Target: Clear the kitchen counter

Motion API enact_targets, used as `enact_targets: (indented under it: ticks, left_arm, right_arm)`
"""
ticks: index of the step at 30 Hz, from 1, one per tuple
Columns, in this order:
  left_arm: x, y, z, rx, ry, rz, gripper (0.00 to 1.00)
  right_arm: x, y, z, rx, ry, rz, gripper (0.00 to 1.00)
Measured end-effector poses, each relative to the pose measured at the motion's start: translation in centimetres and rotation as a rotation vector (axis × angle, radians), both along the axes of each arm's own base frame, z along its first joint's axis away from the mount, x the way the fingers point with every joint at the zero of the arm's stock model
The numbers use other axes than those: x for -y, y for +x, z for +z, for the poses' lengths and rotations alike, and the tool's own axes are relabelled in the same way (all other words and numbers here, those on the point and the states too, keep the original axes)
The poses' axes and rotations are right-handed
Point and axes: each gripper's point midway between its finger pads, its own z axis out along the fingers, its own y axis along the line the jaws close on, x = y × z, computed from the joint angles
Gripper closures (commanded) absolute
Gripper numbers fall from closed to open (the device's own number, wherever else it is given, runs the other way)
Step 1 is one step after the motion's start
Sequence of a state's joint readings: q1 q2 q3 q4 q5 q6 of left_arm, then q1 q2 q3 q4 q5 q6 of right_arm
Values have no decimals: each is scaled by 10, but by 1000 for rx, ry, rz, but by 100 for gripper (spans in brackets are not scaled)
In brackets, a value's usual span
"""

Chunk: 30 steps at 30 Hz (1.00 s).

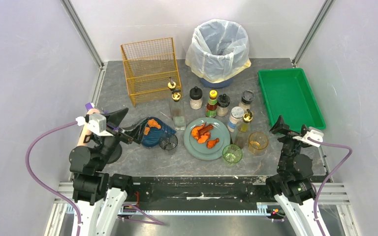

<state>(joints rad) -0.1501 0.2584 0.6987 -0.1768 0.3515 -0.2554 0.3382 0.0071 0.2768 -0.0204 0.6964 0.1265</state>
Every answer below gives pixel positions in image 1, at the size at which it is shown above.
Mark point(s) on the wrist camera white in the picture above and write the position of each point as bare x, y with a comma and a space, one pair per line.
312, 137
96, 123

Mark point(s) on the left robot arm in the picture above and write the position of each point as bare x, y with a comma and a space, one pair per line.
98, 195

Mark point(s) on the amber glass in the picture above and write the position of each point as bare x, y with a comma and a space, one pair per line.
257, 143

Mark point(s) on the green glass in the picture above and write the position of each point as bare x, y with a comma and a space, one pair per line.
232, 154

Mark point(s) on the brown-sauce bottle gold spout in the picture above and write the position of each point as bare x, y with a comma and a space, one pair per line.
171, 85

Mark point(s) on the dark smoky glass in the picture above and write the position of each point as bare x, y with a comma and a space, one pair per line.
168, 142

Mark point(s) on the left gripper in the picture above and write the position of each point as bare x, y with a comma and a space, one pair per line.
117, 131

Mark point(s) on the red sauce bottle green label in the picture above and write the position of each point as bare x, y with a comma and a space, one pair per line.
212, 104

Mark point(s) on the black cap spice jar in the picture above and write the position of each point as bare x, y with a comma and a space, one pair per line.
195, 95

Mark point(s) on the fried food on plate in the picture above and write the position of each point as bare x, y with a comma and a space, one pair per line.
202, 135

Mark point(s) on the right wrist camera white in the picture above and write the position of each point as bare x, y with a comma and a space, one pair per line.
312, 137

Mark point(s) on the blue ribbed dish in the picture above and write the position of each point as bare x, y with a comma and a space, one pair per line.
152, 139

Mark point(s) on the grey-green round plate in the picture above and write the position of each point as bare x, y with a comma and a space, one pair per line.
200, 151

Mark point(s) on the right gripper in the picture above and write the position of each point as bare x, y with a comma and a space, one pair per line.
286, 134

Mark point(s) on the black flip-cap spice jar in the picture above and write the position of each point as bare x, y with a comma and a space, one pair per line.
223, 102

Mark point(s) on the bin with plastic liner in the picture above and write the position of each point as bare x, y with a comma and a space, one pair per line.
219, 50

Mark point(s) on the clear oil bottle gold spout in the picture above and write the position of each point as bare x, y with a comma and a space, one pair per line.
176, 106

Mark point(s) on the yellow wire rack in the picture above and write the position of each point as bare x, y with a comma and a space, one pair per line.
149, 67

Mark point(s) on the beige microphone on stand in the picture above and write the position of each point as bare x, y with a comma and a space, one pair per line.
85, 135

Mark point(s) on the purple box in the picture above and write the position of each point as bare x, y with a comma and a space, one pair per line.
89, 106

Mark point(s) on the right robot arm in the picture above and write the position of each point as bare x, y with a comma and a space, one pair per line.
291, 186

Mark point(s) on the green plastic tray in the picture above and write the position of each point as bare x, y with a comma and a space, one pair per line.
287, 93

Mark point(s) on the fried piece on blue dish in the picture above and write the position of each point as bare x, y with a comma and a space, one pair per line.
152, 123

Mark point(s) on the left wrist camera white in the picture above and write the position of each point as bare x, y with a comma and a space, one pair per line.
96, 123

